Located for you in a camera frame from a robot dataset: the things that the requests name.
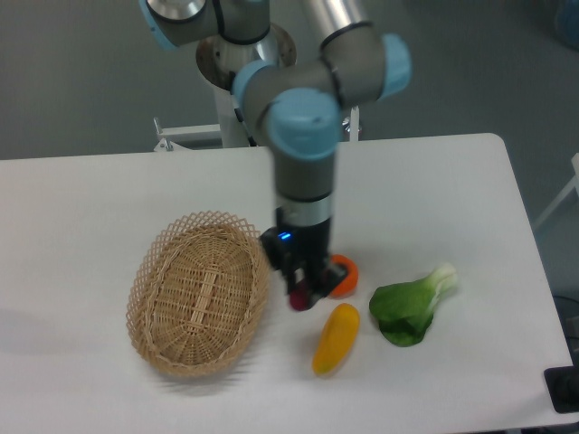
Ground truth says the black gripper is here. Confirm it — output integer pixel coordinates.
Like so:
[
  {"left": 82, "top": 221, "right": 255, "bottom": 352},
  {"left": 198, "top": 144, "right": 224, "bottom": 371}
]
[{"left": 260, "top": 218, "right": 348, "bottom": 307}]

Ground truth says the purple sweet potato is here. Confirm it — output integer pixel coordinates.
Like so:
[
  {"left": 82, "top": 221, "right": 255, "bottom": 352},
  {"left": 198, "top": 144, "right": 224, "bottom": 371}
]
[{"left": 289, "top": 279, "right": 311, "bottom": 312}]

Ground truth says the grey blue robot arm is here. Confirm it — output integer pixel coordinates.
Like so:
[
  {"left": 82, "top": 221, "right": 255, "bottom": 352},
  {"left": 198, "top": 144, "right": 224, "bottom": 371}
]
[{"left": 139, "top": 1, "right": 412, "bottom": 311}]

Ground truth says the oval wicker basket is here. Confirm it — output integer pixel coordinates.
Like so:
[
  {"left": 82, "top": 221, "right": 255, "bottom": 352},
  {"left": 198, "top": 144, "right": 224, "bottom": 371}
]
[{"left": 126, "top": 211, "right": 270, "bottom": 378}]

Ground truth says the orange tangerine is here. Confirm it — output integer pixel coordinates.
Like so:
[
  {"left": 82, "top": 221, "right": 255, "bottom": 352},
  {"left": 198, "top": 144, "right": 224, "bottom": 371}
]
[{"left": 329, "top": 254, "right": 359, "bottom": 298}]

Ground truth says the yellow mango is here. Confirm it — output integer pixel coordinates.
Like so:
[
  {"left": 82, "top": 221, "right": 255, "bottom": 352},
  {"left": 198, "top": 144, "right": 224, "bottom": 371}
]
[{"left": 311, "top": 303, "right": 360, "bottom": 376}]

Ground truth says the green bok choy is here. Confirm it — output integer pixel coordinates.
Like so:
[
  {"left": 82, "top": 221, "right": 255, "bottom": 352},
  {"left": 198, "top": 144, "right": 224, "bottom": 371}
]
[{"left": 368, "top": 263, "right": 458, "bottom": 347}]

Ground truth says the black device at table edge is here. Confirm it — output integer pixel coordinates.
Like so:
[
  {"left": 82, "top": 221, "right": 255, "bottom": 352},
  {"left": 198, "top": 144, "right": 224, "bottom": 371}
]
[{"left": 544, "top": 366, "right": 578, "bottom": 414}]

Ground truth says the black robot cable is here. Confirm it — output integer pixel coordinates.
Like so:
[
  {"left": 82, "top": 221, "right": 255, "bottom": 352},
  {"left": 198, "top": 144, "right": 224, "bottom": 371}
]
[{"left": 233, "top": 106, "right": 258, "bottom": 148}]

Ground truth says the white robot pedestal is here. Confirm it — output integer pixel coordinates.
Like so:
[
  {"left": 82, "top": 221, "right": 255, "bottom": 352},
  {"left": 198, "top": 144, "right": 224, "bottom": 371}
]
[{"left": 152, "top": 24, "right": 365, "bottom": 152}]

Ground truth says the white furniture frame right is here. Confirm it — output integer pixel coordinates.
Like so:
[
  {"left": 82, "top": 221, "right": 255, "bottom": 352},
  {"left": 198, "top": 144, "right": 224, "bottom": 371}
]
[{"left": 532, "top": 154, "right": 578, "bottom": 233}]

